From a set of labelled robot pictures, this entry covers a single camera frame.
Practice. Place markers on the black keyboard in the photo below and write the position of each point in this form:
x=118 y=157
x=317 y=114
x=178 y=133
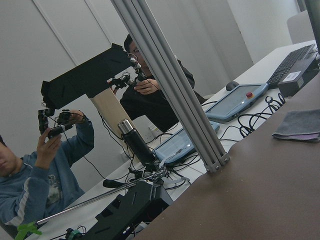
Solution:
x=286 y=65

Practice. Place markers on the teach pendant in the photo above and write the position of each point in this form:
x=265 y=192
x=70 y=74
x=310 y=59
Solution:
x=236 y=101
x=175 y=149

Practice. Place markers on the person in blue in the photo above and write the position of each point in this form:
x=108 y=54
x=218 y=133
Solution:
x=41 y=184

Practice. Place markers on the black monitor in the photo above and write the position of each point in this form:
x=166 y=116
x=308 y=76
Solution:
x=313 y=10

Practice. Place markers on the computer mouse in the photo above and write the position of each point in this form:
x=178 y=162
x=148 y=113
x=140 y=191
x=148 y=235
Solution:
x=231 y=85

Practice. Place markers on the aluminium frame post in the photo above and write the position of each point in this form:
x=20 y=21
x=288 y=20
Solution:
x=154 y=48

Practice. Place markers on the grey folded cloth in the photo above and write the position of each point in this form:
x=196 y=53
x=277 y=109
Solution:
x=300 y=125

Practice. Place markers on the black thermos bottle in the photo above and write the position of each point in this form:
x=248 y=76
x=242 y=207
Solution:
x=136 y=143

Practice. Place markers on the person in black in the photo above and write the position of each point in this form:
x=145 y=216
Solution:
x=146 y=98

